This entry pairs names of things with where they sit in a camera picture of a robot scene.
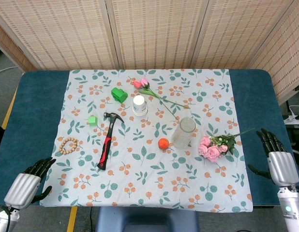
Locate wooden bead bracelet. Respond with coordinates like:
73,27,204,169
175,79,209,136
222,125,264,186
59,137,79,156

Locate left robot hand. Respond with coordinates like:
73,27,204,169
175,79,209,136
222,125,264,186
3,157,57,210

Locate pink tulip stems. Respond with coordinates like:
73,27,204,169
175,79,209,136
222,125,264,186
133,77,190,119

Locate white paper cup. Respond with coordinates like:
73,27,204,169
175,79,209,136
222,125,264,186
132,95,149,117

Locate red black claw hammer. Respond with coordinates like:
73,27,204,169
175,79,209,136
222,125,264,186
96,111,125,171

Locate floral patterned tablecloth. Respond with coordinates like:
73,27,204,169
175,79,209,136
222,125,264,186
39,68,254,213

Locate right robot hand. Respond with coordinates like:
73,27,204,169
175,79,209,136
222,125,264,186
247,128,299,187

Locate green toy block large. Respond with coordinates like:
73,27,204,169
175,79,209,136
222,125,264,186
110,87,129,104

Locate pink rose bouquet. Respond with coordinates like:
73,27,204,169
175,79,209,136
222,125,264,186
198,128,255,164

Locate orange ball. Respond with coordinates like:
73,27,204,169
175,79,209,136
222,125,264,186
158,138,170,150

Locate white power strip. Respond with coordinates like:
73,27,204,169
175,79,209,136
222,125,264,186
283,105,299,125

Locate bamboo folding screen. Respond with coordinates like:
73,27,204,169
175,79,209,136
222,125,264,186
0,0,299,106

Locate clear glass vase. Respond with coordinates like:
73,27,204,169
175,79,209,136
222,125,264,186
170,116,197,149

